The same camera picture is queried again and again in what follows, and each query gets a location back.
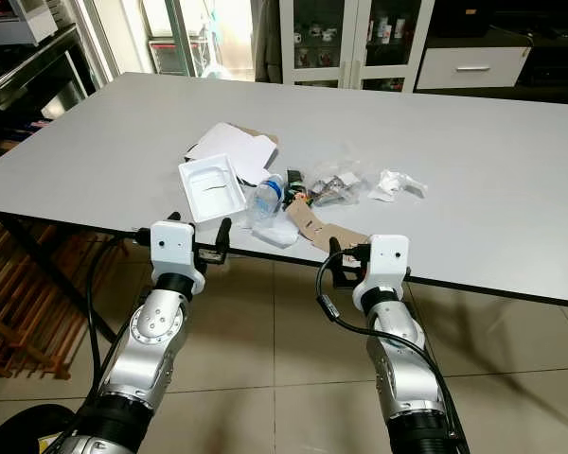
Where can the clear plastic water bottle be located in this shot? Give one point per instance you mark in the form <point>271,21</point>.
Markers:
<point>267,197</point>

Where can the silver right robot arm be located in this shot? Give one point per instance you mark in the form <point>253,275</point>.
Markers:
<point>402,364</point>

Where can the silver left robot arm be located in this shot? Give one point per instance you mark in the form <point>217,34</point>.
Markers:
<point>156,326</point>

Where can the brown cardboard piece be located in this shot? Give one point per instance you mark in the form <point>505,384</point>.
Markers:
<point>327,232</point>

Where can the white plastic tray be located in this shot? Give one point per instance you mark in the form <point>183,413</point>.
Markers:
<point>213,189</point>

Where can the white tissue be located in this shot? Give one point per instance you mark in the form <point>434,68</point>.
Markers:
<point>275,235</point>

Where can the clear plastic wrapper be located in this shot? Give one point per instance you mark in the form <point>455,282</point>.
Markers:
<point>339,182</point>

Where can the small black packet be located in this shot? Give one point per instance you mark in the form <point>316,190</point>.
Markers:
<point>294,184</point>

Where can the crumpled white plastic bag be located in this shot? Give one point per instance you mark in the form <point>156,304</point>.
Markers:
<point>396,183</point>

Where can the flattened white cardboard box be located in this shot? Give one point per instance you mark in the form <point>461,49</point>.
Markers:
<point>232,142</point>

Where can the black table leg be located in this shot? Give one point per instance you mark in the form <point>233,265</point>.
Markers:
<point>62,279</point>

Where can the wooden slatted rack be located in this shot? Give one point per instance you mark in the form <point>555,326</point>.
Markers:
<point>28,312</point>

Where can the white framed glass door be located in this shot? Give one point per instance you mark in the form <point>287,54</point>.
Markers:
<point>109,38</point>

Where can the black metal desk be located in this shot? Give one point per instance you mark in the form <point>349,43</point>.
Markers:
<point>28,76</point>

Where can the white glass door cabinet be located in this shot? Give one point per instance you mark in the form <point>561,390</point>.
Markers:
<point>356,45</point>

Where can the white drawer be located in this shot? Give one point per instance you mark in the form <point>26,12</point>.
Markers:
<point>473,68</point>

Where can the black cabinet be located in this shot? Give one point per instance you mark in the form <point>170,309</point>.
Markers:
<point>559,61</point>

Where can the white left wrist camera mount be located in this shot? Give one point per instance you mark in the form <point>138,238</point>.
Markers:
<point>171,246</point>

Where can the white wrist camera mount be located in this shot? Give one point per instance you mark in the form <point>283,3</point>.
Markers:
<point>384,265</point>
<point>171,246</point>

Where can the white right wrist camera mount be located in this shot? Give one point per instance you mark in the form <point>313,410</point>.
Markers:
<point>384,265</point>

